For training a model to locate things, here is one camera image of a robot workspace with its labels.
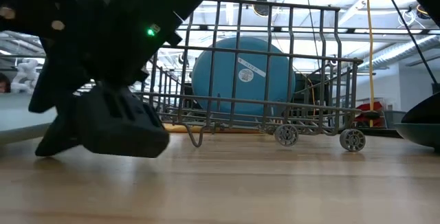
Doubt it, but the dark teal plate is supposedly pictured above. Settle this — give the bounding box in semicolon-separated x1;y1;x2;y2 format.
393;122;440;153

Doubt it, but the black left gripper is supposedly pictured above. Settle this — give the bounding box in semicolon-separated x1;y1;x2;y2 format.
34;83;171;159

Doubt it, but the yellow hanging cable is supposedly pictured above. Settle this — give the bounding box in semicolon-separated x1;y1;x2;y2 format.
364;0;377;128

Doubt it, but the white robot figure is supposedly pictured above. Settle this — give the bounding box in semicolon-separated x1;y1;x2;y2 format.
10;58;41;94

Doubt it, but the black plate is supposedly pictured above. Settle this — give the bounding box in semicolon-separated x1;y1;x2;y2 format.
400;91;440;125

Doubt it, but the yellow cloth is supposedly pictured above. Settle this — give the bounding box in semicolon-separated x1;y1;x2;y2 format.
162;123;264;135

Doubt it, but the grey chair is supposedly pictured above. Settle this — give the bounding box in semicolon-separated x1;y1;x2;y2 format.
383;109;408;129

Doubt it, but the red chair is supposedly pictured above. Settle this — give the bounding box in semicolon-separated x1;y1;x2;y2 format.
353;101;384;128

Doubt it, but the person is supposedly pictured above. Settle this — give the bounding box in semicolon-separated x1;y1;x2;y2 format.
0;72;11;94

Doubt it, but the long black cable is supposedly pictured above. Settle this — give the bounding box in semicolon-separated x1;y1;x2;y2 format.
384;0;440;91

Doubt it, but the black cabinet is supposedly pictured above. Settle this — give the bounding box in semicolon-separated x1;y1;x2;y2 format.
291;72;331;115

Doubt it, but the large blue plate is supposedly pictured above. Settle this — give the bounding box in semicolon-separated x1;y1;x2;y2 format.
190;36;296;117

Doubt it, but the grey wire dish rack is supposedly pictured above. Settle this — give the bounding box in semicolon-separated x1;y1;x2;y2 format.
135;0;367;153

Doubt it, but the pale blue plate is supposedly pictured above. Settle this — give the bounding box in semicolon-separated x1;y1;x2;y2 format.
0;92;58;146

